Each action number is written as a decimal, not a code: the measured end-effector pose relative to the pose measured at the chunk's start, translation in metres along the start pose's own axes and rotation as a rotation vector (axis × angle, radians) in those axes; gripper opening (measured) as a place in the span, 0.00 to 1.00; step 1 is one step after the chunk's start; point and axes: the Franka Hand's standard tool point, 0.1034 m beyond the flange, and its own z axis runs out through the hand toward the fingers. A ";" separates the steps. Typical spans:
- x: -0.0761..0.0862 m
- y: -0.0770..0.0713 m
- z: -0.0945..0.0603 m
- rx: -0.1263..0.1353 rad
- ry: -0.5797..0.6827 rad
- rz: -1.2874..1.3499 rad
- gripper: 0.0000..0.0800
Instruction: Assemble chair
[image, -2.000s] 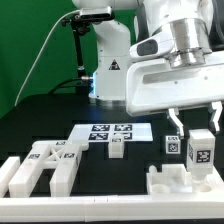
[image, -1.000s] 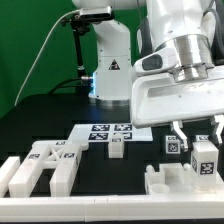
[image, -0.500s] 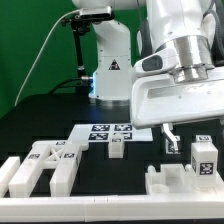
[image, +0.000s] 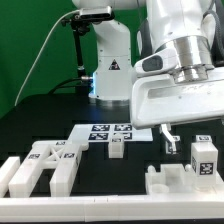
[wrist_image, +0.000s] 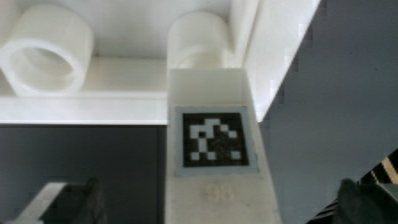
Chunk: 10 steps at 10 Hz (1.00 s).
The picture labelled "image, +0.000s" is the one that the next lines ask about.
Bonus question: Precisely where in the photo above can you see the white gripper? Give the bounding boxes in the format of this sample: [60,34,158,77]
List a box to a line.
[129,49,224,155]

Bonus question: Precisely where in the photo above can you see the white chair seat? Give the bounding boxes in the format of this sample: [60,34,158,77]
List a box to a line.
[145,164,224,195]

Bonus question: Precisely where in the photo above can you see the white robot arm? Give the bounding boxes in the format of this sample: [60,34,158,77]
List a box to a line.
[72,0,224,152]

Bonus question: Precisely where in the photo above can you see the white small chair part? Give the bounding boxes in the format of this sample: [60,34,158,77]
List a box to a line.
[196,135,212,142]
[108,136,124,159]

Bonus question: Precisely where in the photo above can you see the white U-shaped fence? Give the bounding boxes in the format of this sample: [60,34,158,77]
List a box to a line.
[0,157,224,222]

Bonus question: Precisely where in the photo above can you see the white marker base plate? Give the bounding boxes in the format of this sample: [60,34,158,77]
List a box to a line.
[68,123,153,147]

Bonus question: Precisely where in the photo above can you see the black base cables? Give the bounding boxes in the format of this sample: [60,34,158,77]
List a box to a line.
[48,77,92,95]

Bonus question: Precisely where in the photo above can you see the white chair back frame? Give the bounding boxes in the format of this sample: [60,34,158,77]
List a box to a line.
[8,141,89,198]

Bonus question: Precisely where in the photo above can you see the black camera stand pole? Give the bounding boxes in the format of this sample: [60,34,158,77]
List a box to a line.
[61,18,90,95]

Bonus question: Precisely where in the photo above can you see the black camera on stand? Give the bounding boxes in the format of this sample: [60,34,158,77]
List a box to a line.
[74,6,114,22]

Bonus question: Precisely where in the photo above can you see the white camera cable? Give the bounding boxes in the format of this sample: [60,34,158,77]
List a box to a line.
[14,9,81,107]

